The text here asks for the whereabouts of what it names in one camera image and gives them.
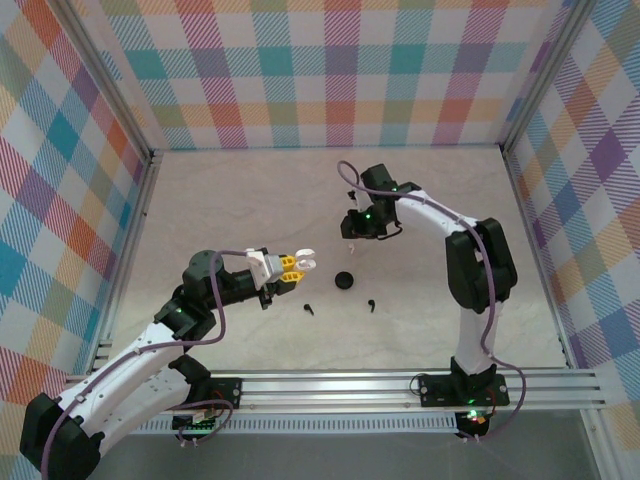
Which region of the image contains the aluminium mounting rail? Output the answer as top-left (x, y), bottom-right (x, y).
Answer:
top-left (64, 369), bottom-right (609, 414)

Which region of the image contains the short aluminium corner post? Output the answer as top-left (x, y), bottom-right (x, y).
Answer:
top-left (579, 407), bottom-right (621, 480)

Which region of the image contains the white earbud charging case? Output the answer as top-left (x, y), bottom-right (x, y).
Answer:
top-left (293, 248), bottom-right (318, 274)

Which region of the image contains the aluminium frame post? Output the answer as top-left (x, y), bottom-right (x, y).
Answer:
top-left (52, 0), bottom-right (164, 159)
top-left (499, 0), bottom-right (597, 151)

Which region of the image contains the white slotted cable duct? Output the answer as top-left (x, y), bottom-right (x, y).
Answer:
top-left (107, 417), bottom-right (461, 437)

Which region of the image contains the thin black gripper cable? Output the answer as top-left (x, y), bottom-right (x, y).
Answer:
top-left (377, 219), bottom-right (404, 242)

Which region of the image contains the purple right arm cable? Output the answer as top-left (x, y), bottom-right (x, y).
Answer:
top-left (337, 159), bottom-right (529, 442)

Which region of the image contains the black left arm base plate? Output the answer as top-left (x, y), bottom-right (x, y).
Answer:
top-left (207, 378), bottom-right (245, 409)

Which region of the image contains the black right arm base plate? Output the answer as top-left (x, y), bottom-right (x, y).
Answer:
top-left (417, 373), bottom-right (510, 407)

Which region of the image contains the aluminium table edge rail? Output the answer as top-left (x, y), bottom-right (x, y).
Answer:
top-left (88, 149), bottom-right (165, 376)
top-left (499, 144), bottom-right (581, 371)

